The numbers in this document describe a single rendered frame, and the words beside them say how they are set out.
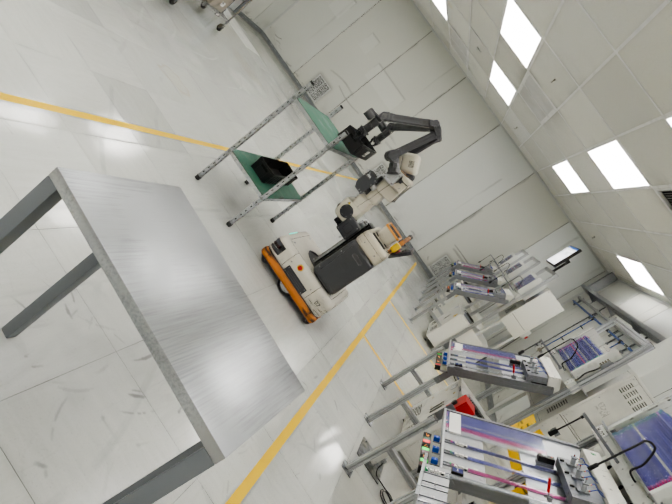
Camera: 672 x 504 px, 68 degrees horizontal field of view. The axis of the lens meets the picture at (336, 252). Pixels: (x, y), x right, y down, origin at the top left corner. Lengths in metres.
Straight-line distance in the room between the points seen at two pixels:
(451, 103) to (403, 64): 1.31
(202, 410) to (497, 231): 10.12
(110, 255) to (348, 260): 2.65
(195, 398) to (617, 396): 3.21
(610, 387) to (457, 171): 7.67
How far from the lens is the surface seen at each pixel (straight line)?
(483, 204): 10.92
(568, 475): 2.65
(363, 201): 3.74
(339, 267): 3.65
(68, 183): 1.21
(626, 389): 3.90
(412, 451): 3.99
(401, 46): 11.47
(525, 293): 6.90
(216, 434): 1.08
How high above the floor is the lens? 1.43
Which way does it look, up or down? 15 degrees down
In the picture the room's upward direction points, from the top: 55 degrees clockwise
